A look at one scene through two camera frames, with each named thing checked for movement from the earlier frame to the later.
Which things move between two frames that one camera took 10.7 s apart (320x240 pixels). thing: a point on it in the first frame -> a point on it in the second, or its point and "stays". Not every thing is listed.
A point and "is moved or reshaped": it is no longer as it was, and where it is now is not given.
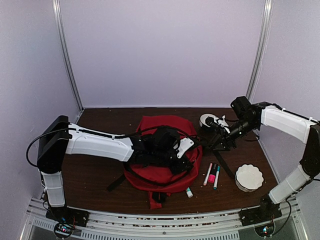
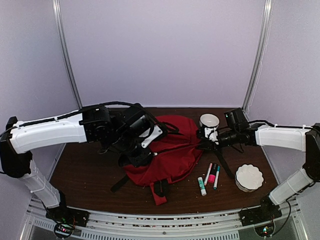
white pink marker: (207, 174) stays
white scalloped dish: (248, 178) stays
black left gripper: (180, 167) -> (136, 160)
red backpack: (158, 182) is moved or reshaped
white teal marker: (215, 183) stays
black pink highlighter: (213, 171) stays
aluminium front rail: (288, 224) stays
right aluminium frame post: (262, 49) stays
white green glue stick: (189, 192) -> (202, 186)
